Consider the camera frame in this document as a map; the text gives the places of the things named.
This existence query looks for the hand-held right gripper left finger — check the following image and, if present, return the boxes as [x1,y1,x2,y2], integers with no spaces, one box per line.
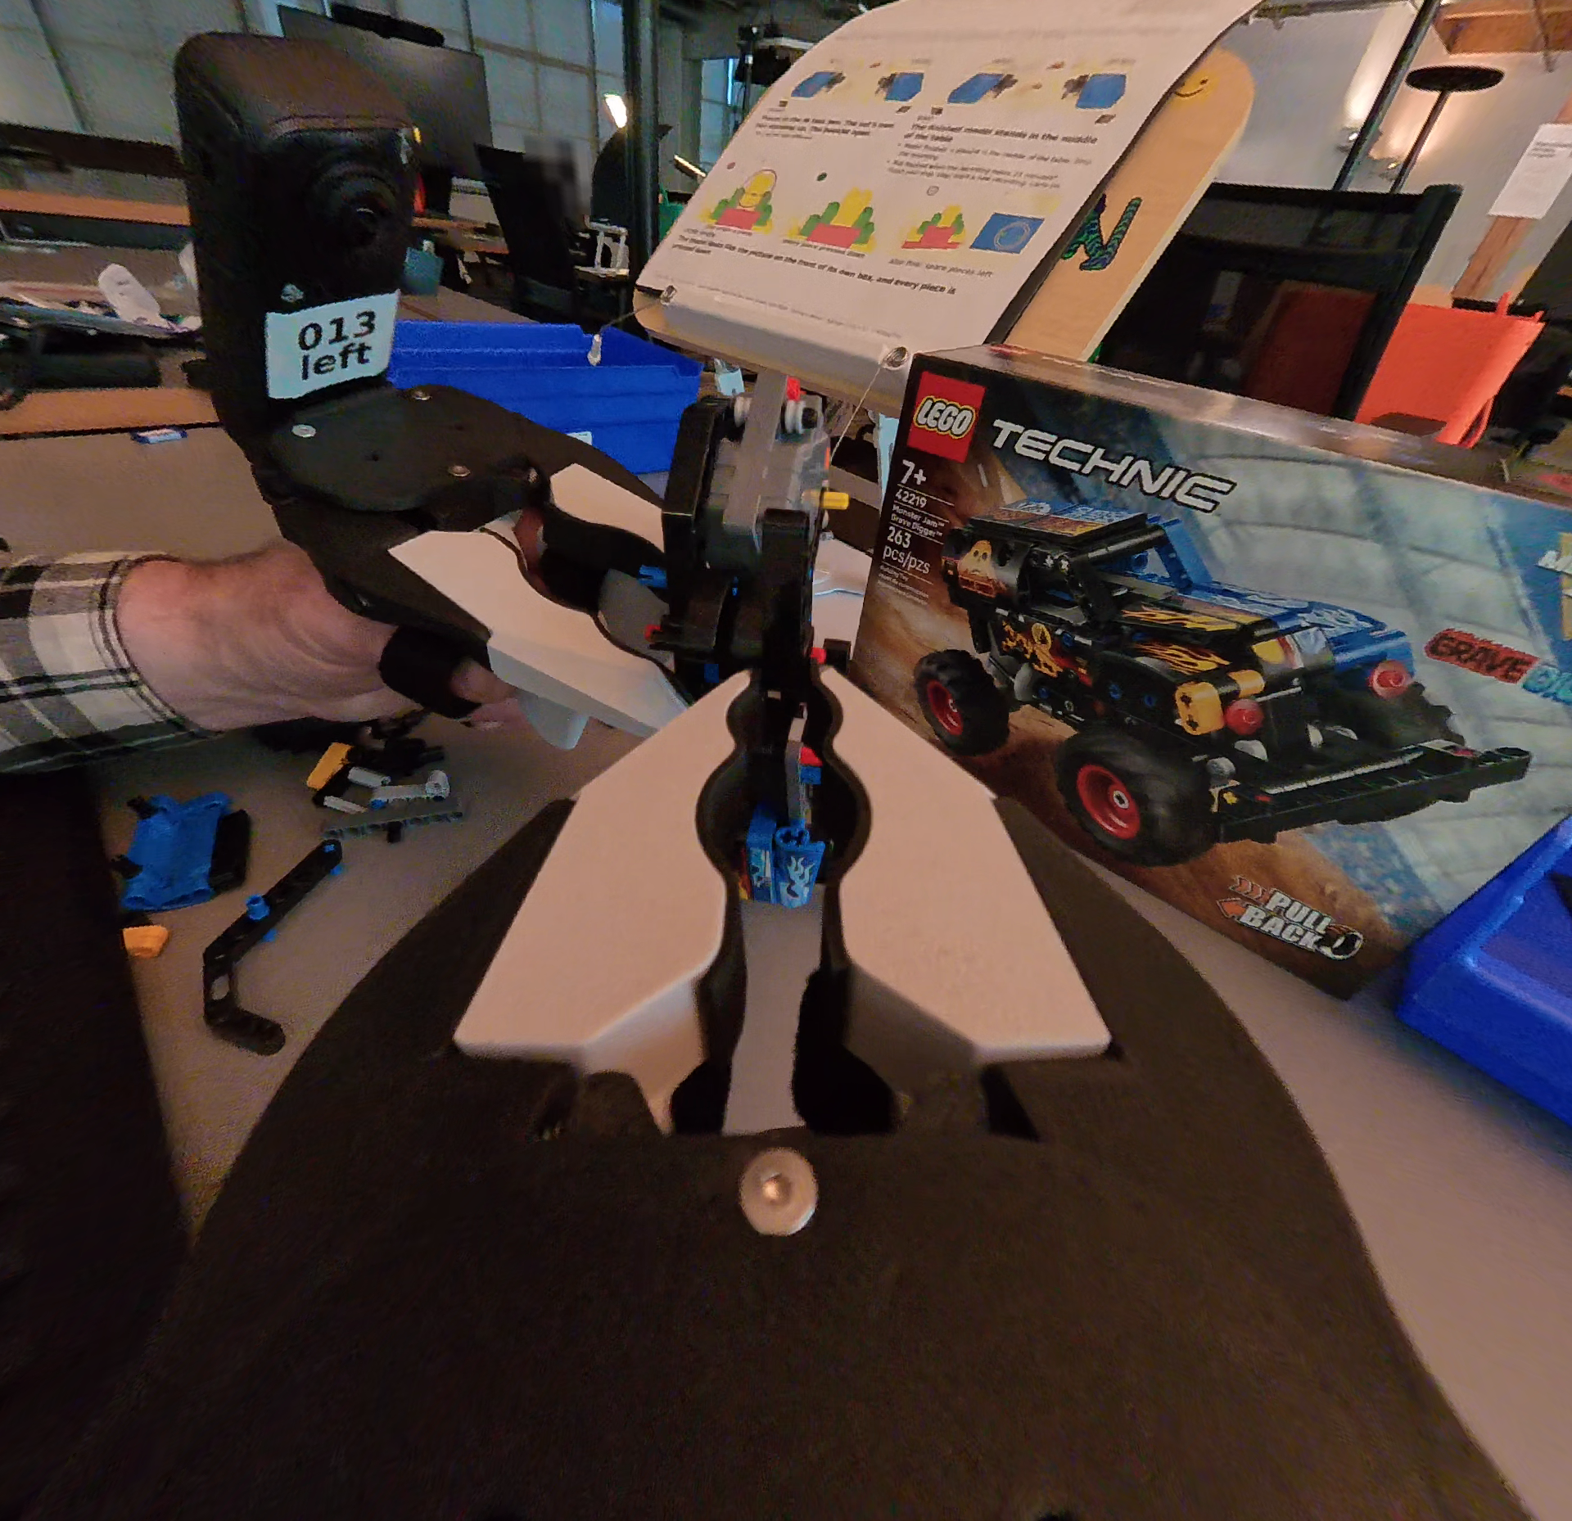
[455,670,753,1109]

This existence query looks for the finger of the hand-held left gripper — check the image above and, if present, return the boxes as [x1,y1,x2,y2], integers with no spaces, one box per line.
[391,525,692,736]
[542,462,672,592]

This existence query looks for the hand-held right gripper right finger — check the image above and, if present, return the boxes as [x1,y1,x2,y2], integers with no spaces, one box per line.
[822,670,1114,1109]

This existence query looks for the toy truck chassis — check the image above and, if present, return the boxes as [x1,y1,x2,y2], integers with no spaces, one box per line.
[644,380,857,913]

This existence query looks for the grey desk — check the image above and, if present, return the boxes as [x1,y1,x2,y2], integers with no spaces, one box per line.
[91,525,1572,1521]

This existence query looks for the person's left hand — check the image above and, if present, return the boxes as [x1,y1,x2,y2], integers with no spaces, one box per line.
[116,542,532,736]

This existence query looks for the blue storage bin with tag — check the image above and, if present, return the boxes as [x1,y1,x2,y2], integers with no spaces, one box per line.
[383,316,706,446]

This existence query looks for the dark monitor screen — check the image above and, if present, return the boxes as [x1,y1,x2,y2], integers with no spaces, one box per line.
[275,3,493,188]

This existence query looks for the black pin with shaft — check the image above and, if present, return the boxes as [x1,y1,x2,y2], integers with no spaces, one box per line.
[346,733,448,787]

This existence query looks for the white document stand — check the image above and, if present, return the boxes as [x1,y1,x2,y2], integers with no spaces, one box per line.
[634,0,1366,423]

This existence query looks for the cluttered wooden table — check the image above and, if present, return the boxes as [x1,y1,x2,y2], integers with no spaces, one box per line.
[0,188,226,440]

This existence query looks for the black angled beam blue pins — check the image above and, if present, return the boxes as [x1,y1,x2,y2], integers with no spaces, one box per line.
[200,839,346,1059]

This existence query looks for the adjacent grey table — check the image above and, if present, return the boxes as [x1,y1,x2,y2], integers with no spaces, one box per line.
[0,430,296,565]

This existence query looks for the black metal pole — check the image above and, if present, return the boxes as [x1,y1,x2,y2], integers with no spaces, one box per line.
[617,0,668,320]

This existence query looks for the blue body panel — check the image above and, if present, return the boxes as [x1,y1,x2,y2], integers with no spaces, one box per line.
[116,787,256,916]

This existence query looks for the printed instruction sheet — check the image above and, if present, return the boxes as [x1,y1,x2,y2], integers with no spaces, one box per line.
[635,0,1366,363]

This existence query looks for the toy truck set box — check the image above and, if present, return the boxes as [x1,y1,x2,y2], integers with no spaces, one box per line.
[853,345,1572,1002]

